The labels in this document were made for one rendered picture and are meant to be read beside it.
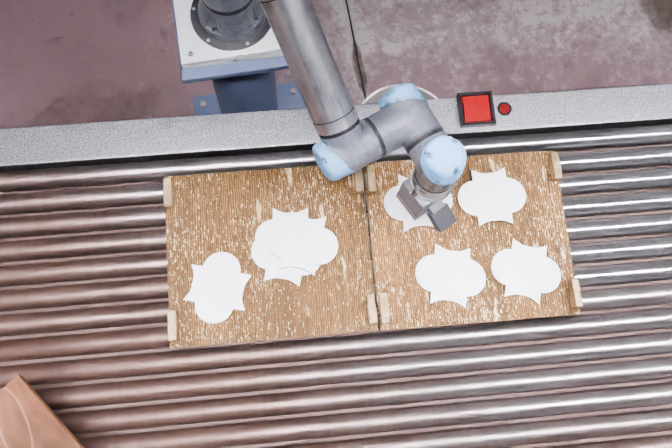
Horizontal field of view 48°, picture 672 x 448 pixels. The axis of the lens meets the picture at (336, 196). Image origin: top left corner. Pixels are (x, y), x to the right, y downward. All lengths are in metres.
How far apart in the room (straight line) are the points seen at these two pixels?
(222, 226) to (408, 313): 0.42
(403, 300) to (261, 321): 0.29
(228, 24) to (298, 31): 0.50
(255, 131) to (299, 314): 0.40
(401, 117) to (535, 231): 0.46
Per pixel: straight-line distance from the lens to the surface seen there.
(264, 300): 1.53
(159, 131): 1.66
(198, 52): 1.73
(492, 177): 1.62
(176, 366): 1.55
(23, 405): 1.49
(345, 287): 1.53
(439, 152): 1.28
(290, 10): 1.20
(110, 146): 1.67
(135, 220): 1.61
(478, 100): 1.69
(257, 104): 2.07
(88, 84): 2.76
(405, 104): 1.32
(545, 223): 1.63
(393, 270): 1.54
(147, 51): 2.77
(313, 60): 1.22
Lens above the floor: 2.45
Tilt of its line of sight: 75 degrees down
